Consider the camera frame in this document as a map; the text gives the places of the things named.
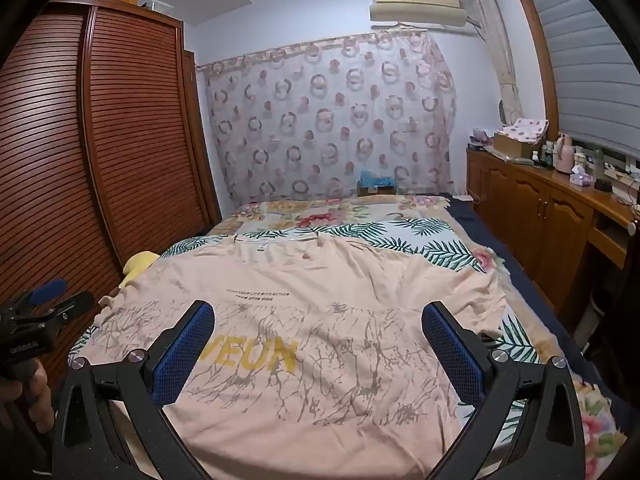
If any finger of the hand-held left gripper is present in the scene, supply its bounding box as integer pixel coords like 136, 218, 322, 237
26, 278, 68, 307
44, 290, 96, 320

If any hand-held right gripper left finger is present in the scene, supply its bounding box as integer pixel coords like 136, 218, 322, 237
50, 300, 223, 480

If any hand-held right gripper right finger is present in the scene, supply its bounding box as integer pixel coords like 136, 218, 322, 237
421, 301, 587, 480

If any peach printed t-shirt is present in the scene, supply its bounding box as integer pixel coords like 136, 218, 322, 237
97, 236, 508, 480

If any person's left hand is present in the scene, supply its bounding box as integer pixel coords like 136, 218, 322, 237
0, 359, 54, 437

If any yellow plush toy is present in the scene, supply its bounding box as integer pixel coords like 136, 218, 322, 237
118, 251, 161, 291

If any dark blue bed sheet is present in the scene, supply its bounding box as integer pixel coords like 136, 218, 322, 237
447, 199, 631, 411

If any floral leaf print blanket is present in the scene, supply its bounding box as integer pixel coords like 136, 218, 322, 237
67, 195, 628, 480

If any wooden sideboard cabinet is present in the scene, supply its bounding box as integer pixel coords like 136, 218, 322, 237
466, 144, 640, 322

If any brown slatted wooden wardrobe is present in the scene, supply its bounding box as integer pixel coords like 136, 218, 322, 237
0, 0, 224, 411

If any blue plastic bag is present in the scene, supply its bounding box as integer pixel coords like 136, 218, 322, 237
357, 170, 399, 192

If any cardboard box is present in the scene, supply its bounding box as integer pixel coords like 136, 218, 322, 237
492, 131, 540, 159

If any pink thermos jug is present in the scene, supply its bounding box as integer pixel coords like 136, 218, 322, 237
554, 132, 577, 176

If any pink dotted white cloth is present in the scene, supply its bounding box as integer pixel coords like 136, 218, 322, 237
500, 117, 551, 144

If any sheer circle pattern curtain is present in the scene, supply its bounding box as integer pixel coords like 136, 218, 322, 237
196, 30, 459, 204

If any cream tied drape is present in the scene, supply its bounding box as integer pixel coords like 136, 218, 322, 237
466, 0, 525, 127

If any wooden window frame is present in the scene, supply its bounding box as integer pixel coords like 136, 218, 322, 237
508, 0, 562, 132

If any cream wall air conditioner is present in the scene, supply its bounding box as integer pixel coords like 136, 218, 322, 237
369, 0, 474, 29

